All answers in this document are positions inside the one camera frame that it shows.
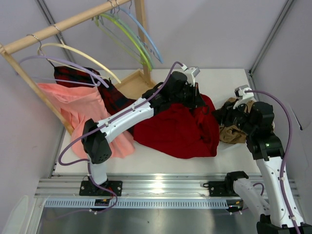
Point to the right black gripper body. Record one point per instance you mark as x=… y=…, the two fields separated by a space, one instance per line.
x=224 y=116

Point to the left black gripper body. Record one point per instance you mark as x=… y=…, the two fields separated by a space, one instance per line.
x=197 y=98

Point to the lime green hanger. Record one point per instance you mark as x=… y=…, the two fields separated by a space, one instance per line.
x=126 y=36

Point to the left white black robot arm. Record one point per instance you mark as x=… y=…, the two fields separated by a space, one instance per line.
x=178 y=88

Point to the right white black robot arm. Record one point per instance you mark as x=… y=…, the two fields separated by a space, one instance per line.
x=278 y=213

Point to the mint green hanger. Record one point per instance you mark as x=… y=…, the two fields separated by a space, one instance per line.
x=131 y=34

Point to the red black plaid skirt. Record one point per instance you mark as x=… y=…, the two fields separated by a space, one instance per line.
x=113 y=99

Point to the lilac hanger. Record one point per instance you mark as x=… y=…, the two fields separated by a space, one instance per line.
x=96 y=79

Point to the light blue hanger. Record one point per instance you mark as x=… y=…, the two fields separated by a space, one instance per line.
x=146 y=34

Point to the pink pleated skirt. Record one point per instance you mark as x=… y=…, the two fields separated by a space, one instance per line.
x=79 y=104

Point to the cream yellow hanger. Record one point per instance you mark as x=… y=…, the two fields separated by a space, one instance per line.
x=66 y=47

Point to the tan garment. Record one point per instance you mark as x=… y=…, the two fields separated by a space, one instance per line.
x=231 y=136

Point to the wooden clothes rack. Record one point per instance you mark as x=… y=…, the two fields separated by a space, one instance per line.
x=7 y=50

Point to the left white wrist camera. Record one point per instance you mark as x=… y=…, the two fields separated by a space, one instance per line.
x=191 y=73

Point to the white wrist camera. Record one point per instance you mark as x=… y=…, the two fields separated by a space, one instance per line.
x=243 y=95
x=191 y=73

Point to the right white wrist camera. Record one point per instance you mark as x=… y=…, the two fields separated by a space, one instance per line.
x=243 y=95

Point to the white slotted cable duct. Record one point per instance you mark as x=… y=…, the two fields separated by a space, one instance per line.
x=93 y=203

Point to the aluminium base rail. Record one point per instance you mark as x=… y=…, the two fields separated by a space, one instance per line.
x=164 y=186

